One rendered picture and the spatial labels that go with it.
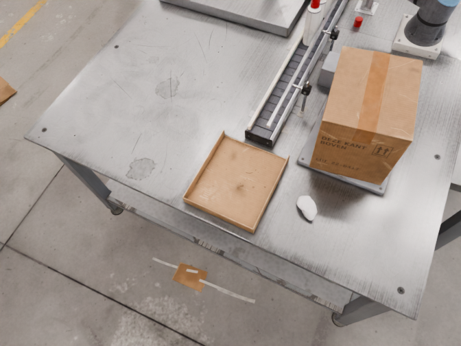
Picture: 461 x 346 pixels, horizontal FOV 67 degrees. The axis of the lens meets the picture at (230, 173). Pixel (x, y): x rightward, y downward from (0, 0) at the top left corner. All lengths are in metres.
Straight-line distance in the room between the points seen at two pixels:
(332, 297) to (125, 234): 1.18
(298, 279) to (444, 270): 0.82
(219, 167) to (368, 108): 0.53
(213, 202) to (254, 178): 0.16
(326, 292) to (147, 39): 1.41
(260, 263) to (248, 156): 0.66
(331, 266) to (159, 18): 1.33
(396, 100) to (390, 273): 0.51
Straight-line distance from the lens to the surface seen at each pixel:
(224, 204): 1.18
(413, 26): 1.67
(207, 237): 1.79
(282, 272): 1.74
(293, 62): 1.48
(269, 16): 1.68
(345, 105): 1.05
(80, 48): 3.18
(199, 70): 1.54
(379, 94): 1.10
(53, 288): 2.23
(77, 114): 1.55
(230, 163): 1.25
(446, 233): 1.76
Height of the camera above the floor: 1.92
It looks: 62 degrees down
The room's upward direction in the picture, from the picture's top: 8 degrees counter-clockwise
